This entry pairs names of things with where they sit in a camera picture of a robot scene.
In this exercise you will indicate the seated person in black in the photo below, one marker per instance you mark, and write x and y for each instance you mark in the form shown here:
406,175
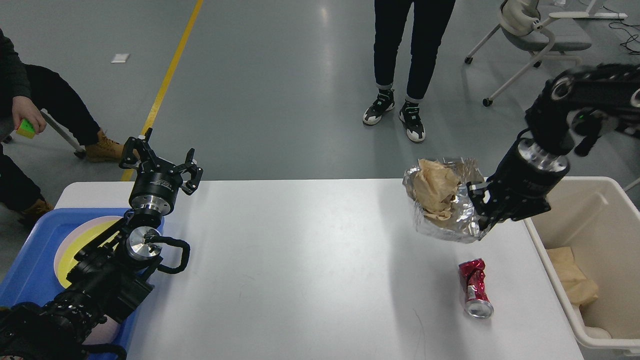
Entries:
25,90

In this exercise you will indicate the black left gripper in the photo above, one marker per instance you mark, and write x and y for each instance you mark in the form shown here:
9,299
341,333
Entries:
153,189

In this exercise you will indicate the yellow plate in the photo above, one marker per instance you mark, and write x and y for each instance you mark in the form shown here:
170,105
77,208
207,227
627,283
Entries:
75,255

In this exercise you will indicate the white grey office chair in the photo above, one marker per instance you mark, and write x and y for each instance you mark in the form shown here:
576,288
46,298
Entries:
544,34

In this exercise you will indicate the brown paper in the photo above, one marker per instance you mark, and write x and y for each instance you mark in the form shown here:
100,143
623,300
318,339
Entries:
434,191

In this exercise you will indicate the aluminium foil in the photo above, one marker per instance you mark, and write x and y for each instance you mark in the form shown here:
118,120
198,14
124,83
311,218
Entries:
462,227

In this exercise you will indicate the walking person dark trousers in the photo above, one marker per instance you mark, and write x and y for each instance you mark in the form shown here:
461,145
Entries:
430,21

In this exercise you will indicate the pink plate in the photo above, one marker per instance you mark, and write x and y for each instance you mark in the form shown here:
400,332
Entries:
70,240

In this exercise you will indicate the metal floor socket plate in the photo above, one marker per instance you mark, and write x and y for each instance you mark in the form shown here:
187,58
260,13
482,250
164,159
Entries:
428,165

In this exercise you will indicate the colourful puzzle cube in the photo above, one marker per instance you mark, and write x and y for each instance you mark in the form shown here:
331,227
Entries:
26,129

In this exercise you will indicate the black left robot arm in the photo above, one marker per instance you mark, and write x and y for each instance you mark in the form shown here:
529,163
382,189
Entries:
110,278

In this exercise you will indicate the tan boot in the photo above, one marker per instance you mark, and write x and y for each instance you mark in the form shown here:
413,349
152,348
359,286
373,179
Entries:
32,214
104,149

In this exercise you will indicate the beige plastic bin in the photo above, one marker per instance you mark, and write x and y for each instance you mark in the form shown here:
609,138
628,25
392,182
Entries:
595,218

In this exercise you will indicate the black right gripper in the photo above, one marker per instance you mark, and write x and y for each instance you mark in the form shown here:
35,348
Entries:
519,187

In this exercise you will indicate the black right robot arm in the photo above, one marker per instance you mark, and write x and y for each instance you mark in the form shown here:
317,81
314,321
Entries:
570,114

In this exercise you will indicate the crushed red soda can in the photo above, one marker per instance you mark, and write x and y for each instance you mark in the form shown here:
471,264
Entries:
476,299

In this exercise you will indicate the pink mug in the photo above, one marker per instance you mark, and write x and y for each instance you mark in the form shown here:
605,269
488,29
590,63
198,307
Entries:
103,333

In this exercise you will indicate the chair leg with caster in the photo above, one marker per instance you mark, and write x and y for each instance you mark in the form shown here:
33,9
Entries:
79,152

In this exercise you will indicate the blue plastic tray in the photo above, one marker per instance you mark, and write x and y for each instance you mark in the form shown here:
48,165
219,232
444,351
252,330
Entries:
31,277

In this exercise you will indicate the brown paper bag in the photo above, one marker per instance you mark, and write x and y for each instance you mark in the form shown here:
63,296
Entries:
580,290

